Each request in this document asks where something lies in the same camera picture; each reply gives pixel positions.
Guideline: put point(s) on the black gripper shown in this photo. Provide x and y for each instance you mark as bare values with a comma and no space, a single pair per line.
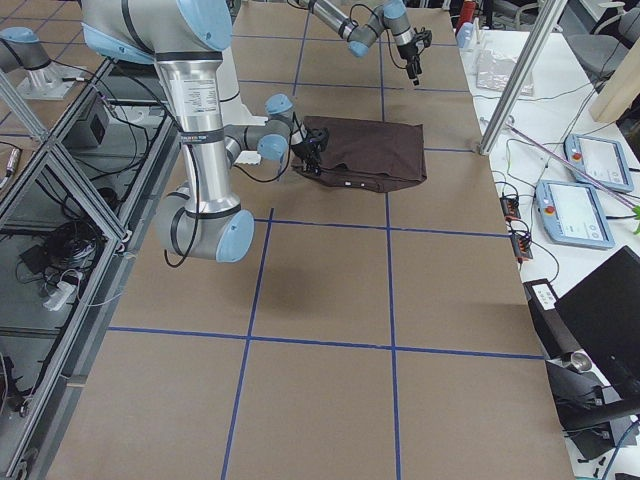
304,149
408,52

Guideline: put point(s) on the black monitor stand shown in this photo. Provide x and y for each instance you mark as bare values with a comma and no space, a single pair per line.
595,417

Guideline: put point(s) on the black monitor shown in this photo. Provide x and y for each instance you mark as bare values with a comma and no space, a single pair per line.
602,314

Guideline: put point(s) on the clear plastic bag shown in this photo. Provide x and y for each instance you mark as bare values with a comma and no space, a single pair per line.
494,69

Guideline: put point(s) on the black box with label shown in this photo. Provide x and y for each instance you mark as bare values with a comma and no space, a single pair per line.
554,335

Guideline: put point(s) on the aluminium frame rack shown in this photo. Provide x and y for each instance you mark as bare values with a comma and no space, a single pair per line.
73,218

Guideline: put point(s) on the orange black power strip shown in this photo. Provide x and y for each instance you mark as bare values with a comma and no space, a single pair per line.
510,208

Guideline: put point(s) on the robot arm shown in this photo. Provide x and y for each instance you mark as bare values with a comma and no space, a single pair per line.
185,41
364,26

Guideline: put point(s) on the dark red object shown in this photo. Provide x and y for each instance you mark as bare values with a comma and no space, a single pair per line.
467,11

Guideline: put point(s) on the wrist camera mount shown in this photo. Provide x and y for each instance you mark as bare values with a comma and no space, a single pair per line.
422,39

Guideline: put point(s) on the teach pendant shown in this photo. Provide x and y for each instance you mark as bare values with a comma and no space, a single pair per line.
603,159
572,215

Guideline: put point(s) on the dark brown t-shirt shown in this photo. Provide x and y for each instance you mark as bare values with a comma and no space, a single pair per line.
365,154

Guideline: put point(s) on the far teach pendant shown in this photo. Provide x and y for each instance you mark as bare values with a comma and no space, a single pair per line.
603,159

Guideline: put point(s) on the near teach pendant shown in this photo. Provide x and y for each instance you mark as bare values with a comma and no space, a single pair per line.
572,215

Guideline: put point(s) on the aluminium frame post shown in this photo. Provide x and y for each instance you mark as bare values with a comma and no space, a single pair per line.
548,17

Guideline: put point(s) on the light blue plastic bottle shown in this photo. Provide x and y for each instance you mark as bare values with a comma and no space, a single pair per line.
464,35

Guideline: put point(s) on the wooden board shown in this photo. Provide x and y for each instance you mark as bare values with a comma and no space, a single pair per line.
620,91

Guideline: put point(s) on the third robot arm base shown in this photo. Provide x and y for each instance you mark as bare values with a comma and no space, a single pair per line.
45,80

